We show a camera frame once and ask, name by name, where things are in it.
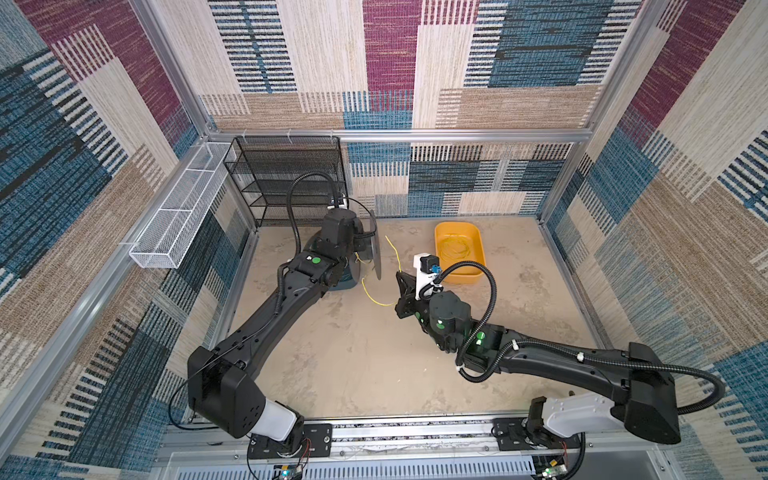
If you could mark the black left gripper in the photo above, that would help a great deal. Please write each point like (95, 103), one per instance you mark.
(358, 244)

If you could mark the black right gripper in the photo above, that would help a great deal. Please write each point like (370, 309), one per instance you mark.
(407, 294)

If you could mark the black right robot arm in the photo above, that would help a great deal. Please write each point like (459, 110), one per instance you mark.
(629, 389)

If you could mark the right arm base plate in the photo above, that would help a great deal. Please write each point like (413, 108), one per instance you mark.
(520, 433)

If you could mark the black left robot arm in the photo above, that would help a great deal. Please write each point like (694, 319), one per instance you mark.
(221, 382)

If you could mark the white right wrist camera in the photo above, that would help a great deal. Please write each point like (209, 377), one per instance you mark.
(427, 270)

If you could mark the black wire mesh shelf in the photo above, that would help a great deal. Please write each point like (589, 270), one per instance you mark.
(264, 169)

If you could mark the teal plastic bin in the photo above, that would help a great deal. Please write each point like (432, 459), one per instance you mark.
(344, 277)

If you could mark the grey perforated cable spool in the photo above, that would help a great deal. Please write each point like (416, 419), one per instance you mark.
(375, 247)

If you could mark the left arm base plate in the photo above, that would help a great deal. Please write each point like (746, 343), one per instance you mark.
(312, 440)

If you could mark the yellow plastic bin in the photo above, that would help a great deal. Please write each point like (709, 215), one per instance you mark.
(456, 242)

